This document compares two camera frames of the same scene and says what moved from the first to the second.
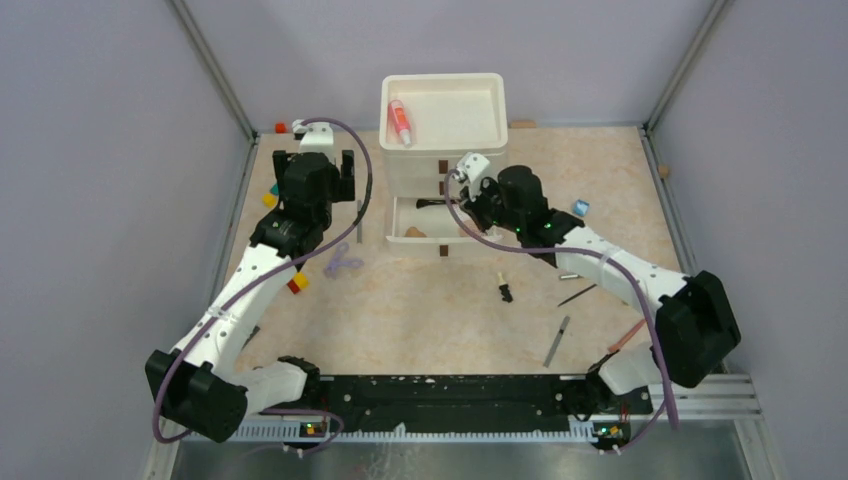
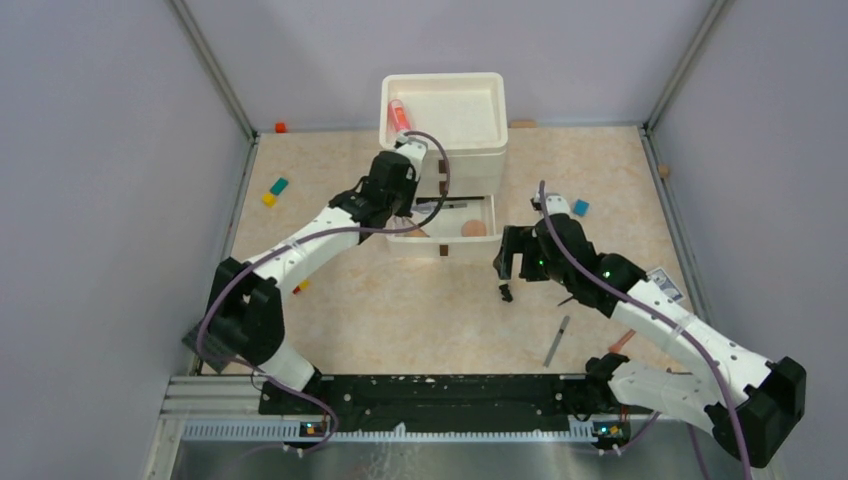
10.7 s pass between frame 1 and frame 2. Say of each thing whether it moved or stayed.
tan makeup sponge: stayed
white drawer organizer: stayed
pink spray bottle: stayed
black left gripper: moved
